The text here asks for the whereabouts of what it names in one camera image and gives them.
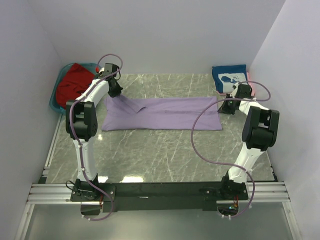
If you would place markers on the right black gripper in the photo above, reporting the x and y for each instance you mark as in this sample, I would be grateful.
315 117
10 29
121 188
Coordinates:
224 109

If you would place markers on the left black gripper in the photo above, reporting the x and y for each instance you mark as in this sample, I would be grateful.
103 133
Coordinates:
117 92

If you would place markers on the lilac purple t-shirt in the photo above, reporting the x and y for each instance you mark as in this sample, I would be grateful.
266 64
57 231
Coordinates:
175 113

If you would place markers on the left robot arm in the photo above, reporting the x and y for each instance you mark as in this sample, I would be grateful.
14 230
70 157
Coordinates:
82 125

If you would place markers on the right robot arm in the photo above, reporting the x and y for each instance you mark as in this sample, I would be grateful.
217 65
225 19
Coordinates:
259 133

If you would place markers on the folded blue printed t-shirt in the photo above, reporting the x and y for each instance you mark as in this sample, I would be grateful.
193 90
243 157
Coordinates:
227 69

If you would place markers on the teal plastic basket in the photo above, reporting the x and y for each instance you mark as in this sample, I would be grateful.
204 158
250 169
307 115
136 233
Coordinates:
63 71

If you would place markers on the folded pink t-shirt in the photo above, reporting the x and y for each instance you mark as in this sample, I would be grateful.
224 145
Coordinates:
225 82

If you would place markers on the red t-shirt in basket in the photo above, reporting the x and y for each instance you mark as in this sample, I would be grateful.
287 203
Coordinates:
74 83

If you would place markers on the black base beam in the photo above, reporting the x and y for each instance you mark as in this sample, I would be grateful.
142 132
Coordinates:
142 196

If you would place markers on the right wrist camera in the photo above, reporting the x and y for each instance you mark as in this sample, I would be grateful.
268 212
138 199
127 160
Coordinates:
241 91

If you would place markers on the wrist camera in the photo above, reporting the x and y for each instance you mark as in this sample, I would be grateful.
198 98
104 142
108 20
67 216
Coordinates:
241 91
109 69

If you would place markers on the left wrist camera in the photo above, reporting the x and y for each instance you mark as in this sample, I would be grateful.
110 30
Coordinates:
109 69

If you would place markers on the aluminium frame rail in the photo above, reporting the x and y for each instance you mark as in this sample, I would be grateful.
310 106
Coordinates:
140 156

